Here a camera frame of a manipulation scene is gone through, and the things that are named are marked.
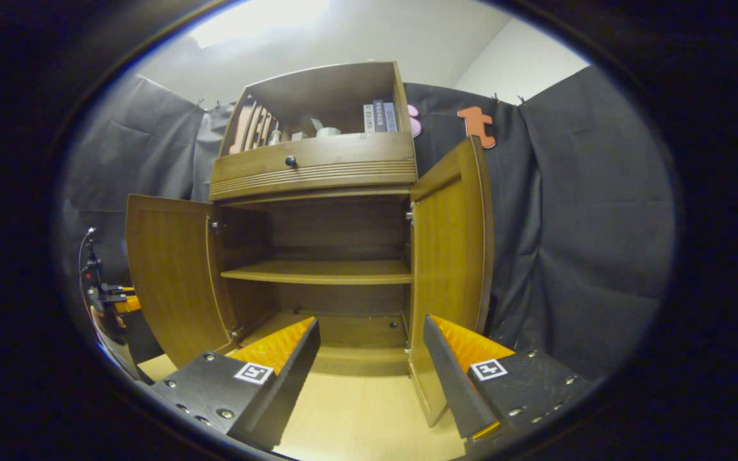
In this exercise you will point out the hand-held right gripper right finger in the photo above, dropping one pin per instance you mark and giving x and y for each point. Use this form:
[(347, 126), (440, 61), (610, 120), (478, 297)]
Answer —
[(452, 384)]

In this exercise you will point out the wooden shoe cabinet door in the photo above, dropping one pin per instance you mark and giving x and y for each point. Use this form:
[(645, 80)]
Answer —
[(449, 269), (170, 275)]

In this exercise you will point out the wooden inner shelf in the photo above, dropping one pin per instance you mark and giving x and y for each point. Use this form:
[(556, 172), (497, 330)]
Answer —
[(324, 272)]

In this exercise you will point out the light blue book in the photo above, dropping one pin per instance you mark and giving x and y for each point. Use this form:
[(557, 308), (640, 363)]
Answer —
[(391, 117)]

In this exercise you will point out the pale round container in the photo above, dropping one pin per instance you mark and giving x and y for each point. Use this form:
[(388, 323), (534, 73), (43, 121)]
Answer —
[(328, 132)]

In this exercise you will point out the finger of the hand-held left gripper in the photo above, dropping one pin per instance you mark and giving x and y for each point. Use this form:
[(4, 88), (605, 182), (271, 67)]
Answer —
[(127, 303)]

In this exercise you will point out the ceiling light panel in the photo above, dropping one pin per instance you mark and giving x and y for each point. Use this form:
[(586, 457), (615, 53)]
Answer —
[(254, 22)]

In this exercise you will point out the black backdrop cloth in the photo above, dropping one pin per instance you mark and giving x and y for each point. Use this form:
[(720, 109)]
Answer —
[(587, 224)]

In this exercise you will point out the small grey box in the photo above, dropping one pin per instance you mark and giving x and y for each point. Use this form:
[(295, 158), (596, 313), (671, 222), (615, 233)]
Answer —
[(298, 136)]

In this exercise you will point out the wooden cabinet drawer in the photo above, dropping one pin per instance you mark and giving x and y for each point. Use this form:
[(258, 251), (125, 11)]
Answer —
[(343, 160)]

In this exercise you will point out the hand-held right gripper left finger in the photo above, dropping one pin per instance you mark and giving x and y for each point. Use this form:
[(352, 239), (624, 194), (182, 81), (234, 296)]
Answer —
[(292, 390)]

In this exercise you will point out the wooden double-door shoe cabinet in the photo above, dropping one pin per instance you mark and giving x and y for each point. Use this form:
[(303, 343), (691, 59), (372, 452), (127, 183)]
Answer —
[(337, 86)]

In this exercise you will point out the small pale bottle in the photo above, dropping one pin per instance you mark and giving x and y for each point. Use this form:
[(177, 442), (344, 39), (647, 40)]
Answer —
[(275, 136)]

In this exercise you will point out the metal door hinge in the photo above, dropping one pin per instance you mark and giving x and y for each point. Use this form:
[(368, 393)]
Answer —
[(410, 214), (214, 225)]

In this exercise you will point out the black drawer knob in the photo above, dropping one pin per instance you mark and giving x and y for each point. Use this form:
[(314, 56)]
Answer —
[(291, 161)]

